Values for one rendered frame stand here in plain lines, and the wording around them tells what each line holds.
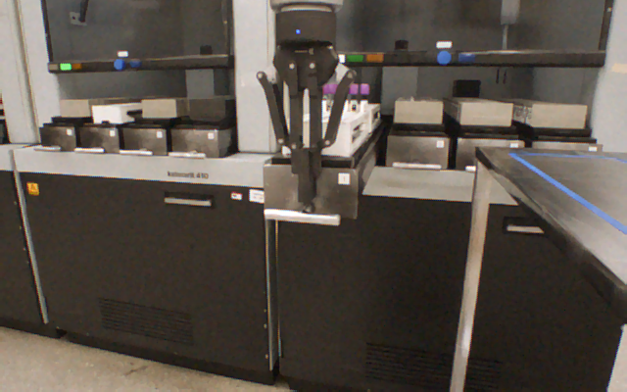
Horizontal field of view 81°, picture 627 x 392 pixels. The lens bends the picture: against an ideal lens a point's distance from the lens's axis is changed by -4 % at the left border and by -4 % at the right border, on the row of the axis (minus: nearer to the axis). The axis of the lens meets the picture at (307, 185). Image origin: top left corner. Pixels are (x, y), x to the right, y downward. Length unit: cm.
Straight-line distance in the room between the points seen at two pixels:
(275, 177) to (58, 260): 105
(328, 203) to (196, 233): 63
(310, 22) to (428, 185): 54
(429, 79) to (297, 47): 127
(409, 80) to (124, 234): 114
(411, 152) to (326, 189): 40
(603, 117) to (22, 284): 179
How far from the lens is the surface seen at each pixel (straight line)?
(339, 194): 53
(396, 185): 91
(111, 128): 119
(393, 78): 157
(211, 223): 107
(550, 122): 101
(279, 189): 55
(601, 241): 30
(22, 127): 158
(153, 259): 122
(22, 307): 173
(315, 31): 47
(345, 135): 55
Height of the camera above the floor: 91
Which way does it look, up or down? 14 degrees down
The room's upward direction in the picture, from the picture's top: straight up
